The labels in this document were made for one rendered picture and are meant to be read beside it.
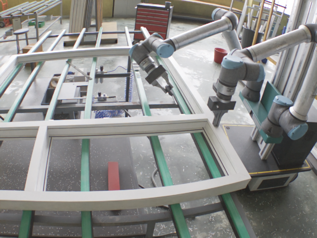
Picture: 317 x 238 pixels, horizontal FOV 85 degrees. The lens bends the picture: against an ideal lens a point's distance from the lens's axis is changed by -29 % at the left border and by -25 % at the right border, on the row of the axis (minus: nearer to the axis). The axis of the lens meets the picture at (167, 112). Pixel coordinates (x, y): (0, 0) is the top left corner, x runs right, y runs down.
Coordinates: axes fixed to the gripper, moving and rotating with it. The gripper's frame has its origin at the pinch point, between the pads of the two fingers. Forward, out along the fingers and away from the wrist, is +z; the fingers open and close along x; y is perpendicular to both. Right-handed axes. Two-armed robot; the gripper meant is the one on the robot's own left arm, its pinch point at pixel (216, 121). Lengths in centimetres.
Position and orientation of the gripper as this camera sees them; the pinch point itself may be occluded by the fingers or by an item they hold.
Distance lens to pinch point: 112.3
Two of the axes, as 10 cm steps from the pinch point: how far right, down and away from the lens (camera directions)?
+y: 2.5, 5.8, -7.8
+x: 9.6, -0.4, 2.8
